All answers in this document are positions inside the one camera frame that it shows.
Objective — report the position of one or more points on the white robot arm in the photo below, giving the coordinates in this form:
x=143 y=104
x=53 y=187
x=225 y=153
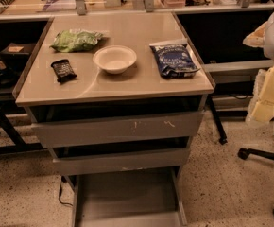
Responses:
x=261 y=107

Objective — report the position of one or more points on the green chip bag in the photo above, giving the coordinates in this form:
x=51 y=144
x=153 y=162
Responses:
x=76 y=40

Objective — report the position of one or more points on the top grey drawer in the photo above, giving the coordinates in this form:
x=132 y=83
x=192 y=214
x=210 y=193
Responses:
x=117 y=129

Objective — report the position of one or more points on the grey drawer cabinet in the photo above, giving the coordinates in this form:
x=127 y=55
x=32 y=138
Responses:
x=95 y=94

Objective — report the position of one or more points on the black rxbar chocolate bar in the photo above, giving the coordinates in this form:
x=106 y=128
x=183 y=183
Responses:
x=63 y=70

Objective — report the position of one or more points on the open bottom grey drawer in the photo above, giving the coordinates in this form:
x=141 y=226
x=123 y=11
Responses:
x=139 y=198

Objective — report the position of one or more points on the white bowl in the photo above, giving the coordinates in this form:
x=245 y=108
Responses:
x=115 y=59

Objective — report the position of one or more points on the middle grey drawer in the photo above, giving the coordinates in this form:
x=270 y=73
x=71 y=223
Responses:
x=121 y=161

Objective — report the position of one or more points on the blue chip bag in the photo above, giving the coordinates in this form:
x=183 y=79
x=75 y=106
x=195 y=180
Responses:
x=173 y=59

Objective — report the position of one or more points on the black box under desk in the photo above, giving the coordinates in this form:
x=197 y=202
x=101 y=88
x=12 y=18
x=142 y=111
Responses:
x=17 y=52

